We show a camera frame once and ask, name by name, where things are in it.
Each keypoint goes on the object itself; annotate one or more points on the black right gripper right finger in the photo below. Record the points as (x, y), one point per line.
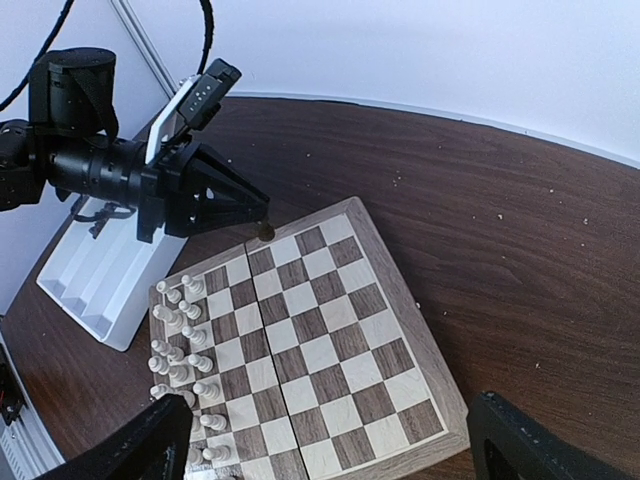
(508, 444)

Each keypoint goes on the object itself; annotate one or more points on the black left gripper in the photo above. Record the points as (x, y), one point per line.
(161, 192)

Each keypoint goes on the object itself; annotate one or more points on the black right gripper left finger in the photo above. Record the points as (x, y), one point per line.
(153, 445)

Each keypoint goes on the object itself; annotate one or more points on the wooden chess board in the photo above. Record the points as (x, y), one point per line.
(327, 366)

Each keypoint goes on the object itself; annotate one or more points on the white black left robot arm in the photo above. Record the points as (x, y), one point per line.
(70, 98)

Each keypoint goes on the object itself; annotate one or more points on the white chess pieces group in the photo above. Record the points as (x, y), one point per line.
(182, 363)

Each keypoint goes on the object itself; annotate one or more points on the white plastic sorting tray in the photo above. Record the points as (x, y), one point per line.
(102, 282)

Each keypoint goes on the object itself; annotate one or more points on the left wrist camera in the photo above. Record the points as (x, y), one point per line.
(196, 102)

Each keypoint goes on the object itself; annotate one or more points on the aluminium front frame rail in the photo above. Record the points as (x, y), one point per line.
(27, 446)

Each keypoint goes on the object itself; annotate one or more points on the aluminium left corner post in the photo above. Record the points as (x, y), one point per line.
(136, 31)

